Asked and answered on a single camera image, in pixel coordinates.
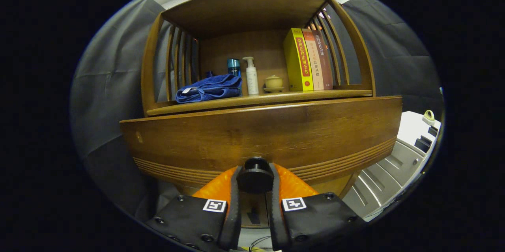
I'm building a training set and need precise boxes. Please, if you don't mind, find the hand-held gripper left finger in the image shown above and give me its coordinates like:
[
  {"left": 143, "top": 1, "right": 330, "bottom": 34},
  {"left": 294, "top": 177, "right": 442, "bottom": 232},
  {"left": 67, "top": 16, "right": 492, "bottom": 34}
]
[{"left": 146, "top": 165, "right": 242, "bottom": 252}]

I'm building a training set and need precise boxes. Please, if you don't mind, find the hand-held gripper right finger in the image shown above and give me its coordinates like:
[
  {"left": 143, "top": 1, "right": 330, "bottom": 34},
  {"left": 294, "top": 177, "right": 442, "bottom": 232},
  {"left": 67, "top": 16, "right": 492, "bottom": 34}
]
[{"left": 268, "top": 163, "right": 365, "bottom": 252}]

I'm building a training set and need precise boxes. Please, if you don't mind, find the wooden drawer with black knob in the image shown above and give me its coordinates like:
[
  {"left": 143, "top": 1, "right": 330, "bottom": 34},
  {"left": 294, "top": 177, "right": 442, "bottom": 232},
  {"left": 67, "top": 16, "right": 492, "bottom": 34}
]
[{"left": 120, "top": 96, "right": 403, "bottom": 196}]

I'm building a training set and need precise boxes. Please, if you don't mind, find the wooden countertop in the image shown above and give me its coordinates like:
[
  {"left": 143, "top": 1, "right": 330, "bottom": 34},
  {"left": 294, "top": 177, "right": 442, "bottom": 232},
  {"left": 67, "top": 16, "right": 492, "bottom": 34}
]
[{"left": 146, "top": 89, "right": 374, "bottom": 117}]

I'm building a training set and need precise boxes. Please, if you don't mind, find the wooden cabinet with slatted sides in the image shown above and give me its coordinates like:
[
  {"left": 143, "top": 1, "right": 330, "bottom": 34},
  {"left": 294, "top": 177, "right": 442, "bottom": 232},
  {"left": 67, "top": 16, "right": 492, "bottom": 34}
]
[{"left": 120, "top": 0, "right": 403, "bottom": 230}]

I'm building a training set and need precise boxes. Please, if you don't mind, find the blue folded towel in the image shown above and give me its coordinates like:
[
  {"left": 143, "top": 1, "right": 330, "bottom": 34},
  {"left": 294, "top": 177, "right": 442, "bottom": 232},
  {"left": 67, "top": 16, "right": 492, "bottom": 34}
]
[{"left": 176, "top": 74, "right": 243, "bottom": 104}]

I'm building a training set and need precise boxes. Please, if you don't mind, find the white side table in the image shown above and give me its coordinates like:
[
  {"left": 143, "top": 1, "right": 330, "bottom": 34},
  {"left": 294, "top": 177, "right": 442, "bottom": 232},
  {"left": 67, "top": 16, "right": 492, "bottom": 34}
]
[{"left": 342, "top": 111, "right": 441, "bottom": 222}]

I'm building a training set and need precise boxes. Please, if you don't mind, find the beige teacup with saucer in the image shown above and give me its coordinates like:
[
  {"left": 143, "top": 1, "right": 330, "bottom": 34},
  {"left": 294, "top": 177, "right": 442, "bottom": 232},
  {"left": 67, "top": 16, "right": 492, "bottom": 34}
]
[{"left": 263, "top": 75, "right": 284, "bottom": 93}]

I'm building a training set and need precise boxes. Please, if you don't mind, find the white pump bottle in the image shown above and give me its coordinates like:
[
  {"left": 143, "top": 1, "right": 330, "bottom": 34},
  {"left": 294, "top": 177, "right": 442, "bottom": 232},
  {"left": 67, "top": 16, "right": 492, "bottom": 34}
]
[{"left": 242, "top": 56, "right": 260, "bottom": 95}]

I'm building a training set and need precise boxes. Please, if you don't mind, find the teal cylindrical bottle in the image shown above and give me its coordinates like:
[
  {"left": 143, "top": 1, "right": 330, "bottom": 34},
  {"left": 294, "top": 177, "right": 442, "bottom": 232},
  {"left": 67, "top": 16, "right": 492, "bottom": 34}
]
[{"left": 227, "top": 58, "right": 241, "bottom": 77}]

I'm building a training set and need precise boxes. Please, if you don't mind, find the yellow book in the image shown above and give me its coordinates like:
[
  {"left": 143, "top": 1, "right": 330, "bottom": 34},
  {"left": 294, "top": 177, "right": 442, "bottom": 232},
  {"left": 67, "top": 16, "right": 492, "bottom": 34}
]
[{"left": 283, "top": 28, "right": 314, "bottom": 91}]

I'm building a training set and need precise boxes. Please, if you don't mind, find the orange book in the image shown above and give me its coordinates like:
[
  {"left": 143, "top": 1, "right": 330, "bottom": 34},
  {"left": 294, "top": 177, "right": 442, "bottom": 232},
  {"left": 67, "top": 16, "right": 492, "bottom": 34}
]
[{"left": 302, "top": 28, "right": 325, "bottom": 90}]

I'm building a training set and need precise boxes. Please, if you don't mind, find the brown book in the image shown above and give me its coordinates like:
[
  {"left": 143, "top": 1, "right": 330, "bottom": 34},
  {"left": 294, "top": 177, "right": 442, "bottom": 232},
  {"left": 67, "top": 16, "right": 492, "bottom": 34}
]
[{"left": 312, "top": 29, "right": 334, "bottom": 90}]

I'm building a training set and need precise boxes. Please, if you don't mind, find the black backdrop cloth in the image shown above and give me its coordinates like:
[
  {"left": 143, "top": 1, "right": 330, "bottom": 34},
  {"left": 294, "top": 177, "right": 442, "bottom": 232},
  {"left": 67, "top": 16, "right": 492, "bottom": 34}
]
[{"left": 70, "top": 0, "right": 445, "bottom": 221}]

